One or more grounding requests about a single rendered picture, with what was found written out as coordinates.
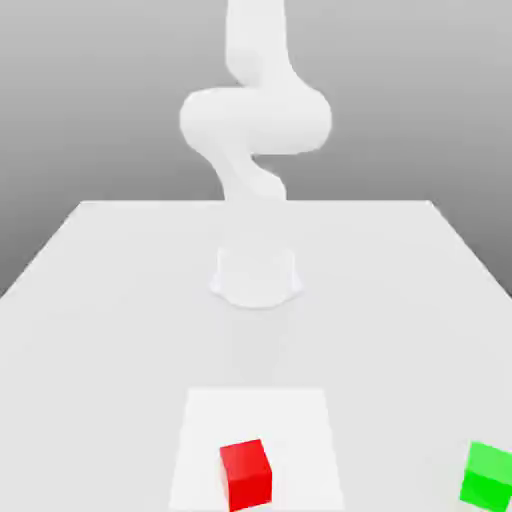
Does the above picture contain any small red cube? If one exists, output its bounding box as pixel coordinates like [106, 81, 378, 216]
[218, 438, 274, 512]

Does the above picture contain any small green cube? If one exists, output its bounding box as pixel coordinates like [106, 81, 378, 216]
[458, 440, 512, 512]

